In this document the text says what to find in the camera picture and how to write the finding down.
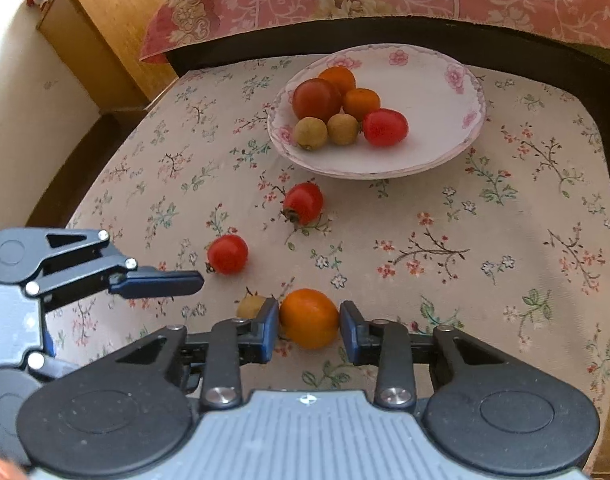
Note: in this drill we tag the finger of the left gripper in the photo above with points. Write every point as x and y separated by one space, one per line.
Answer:
50 364
56 267

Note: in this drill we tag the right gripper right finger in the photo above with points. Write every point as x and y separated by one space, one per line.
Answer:
386 345

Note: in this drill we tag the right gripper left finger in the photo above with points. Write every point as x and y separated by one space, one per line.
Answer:
232 344

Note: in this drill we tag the brown longan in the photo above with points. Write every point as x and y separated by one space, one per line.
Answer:
343 129
250 305
310 133

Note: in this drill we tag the smooth orange tomato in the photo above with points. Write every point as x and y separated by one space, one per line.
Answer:
309 318

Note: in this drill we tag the red cherry tomato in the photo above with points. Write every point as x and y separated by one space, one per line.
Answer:
384 128
228 254
303 204

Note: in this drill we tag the small orange mandarin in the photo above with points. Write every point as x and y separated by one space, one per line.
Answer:
358 102

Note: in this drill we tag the large red tomato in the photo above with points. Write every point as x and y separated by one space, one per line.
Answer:
317 98

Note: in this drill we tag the bumpy orange mandarin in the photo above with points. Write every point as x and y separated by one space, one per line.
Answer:
341 77

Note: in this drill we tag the floral white tablecloth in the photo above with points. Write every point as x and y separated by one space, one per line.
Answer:
509 241

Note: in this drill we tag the wooden cabinet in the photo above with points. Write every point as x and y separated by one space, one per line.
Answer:
100 42

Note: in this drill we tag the white floral plate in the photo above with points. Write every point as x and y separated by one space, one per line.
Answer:
442 100

